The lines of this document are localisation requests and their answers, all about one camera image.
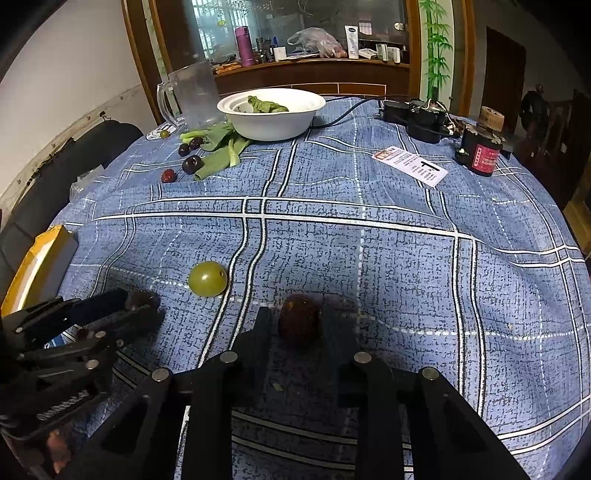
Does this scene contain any black sofa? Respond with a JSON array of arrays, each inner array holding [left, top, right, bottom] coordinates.
[[1, 120, 141, 293]]

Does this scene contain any person's left hand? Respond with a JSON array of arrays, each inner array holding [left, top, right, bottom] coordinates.
[[46, 427, 72, 474]]

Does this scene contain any black charger device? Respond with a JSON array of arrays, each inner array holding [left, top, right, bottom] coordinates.
[[380, 99, 454, 144]]

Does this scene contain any small dark grape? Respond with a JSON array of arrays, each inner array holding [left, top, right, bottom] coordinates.
[[177, 136, 204, 157], [181, 155, 204, 175]]

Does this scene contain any clear plastic bag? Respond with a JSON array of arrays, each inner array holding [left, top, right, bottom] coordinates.
[[287, 27, 348, 58]]

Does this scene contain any black red round jar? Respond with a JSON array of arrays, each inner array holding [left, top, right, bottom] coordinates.
[[455, 124, 503, 177]]

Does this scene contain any red jujube date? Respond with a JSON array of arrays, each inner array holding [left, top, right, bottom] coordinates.
[[277, 293, 322, 347]]

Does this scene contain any yellow rimmed white tray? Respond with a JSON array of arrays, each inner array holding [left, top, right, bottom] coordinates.
[[1, 225, 78, 317]]

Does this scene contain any white paper card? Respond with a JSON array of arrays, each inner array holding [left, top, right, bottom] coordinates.
[[372, 146, 448, 188]]

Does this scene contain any purple thermos bottle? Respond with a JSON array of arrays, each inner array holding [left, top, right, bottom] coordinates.
[[235, 26, 256, 67]]

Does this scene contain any green leafy vegetable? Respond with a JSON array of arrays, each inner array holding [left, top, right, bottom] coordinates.
[[179, 95, 290, 182]]

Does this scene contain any small red fruit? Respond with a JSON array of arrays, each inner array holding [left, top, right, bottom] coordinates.
[[160, 169, 177, 183]]

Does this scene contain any blue plaid tablecloth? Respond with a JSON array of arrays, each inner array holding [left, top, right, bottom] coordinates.
[[57, 99, 590, 479]]

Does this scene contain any clear glass pitcher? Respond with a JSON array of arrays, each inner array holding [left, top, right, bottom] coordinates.
[[156, 61, 224, 130]]

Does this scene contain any white bowl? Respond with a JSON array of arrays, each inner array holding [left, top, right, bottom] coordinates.
[[216, 88, 327, 142]]

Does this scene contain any wooden cabinet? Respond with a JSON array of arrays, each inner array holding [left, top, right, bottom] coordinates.
[[214, 58, 420, 98]]

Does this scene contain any white box on cabinet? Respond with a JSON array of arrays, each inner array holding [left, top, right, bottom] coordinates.
[[345, 25, 360, 60]]

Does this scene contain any green grape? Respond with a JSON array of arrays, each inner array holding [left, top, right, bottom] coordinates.
[[188, 261, 228, 297]]

